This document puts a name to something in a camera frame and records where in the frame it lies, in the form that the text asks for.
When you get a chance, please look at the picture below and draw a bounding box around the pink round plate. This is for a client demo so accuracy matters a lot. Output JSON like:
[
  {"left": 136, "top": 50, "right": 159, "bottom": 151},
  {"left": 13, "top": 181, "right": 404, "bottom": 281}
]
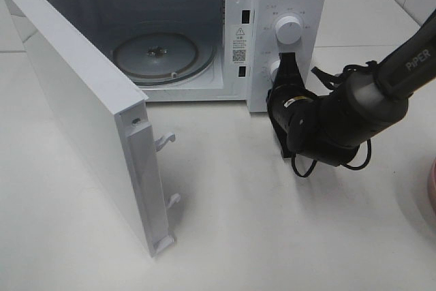
[{"left": 429, "top": 162, "right": 436, "bottom": 209}]

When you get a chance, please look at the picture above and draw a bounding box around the lower white microwave knob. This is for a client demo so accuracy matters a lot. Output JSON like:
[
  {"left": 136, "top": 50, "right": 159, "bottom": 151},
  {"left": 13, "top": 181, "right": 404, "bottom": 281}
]
[{"left": 269, "top": 60, "right": 281, "bottom": 83}]

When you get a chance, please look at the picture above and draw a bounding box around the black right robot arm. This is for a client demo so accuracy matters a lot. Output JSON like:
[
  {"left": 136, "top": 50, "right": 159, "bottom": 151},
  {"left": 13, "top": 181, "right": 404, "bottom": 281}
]
[{"left": 266, "top": 14, "right": 435, "bottom": 167}]

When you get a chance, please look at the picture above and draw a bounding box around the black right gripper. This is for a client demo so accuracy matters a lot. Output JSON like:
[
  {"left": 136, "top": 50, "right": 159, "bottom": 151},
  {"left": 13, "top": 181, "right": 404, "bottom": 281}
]
[{"left": 266, "top": 52, "right": 358, "bottom": 166}]

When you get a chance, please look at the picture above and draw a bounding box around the white adjacent table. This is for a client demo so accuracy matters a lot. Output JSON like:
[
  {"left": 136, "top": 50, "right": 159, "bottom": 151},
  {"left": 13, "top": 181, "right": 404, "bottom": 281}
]
[{"left": 315, "top": 0, "right": 435, "bottom": 48}]

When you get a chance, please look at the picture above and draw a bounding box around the glass microwave turntable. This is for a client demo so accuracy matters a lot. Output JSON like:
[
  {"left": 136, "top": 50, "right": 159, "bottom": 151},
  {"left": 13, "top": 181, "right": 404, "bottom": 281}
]
[{"left": 112, "top": 32, "right": 216, "bottom": 86}]

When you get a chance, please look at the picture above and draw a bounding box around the white microwave door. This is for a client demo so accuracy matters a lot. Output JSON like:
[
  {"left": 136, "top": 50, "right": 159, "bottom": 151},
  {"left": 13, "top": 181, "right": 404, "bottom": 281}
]
[{"left": 5, "top": 0, "right": 180, "bottom": 256}]

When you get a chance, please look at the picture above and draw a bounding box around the upper white microwave knob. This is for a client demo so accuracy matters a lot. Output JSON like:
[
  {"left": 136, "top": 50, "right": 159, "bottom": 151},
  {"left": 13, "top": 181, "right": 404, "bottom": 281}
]
[{"left": 275, "top": 14, "right": 303, "bottom": 45}]

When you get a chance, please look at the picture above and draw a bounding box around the white microwave knob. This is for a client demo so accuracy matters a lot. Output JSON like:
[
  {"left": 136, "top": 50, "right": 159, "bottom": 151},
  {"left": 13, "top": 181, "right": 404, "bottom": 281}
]
[
  {"left": 269, "top": 60, "right": 281, "bottom": 83},
  {"left": 275, "top": 14, "right": 303, "bottom": 45}
]

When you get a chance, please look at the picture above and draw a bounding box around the white microwave oven body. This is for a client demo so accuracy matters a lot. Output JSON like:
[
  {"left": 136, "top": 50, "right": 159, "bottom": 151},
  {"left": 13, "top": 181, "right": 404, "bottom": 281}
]
[{"left": 47, "top": 0, "right": 324, "bottom": 112}]

